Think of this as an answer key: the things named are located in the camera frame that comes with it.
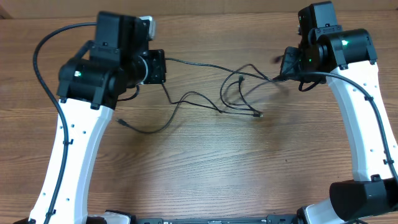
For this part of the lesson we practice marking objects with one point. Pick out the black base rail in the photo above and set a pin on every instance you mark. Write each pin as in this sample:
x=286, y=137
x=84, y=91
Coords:
x=270, y=219

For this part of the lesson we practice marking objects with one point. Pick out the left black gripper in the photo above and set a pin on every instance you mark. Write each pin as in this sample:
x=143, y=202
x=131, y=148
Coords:
x=155, y=58

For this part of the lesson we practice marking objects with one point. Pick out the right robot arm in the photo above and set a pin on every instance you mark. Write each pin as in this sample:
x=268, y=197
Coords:
x=346, y=60

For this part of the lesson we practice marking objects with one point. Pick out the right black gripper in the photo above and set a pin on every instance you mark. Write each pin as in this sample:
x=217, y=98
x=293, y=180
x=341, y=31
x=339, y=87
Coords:
x=288, y=71

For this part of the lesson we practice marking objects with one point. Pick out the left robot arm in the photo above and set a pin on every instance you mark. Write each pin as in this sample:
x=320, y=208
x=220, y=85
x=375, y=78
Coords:
x=90, y=85

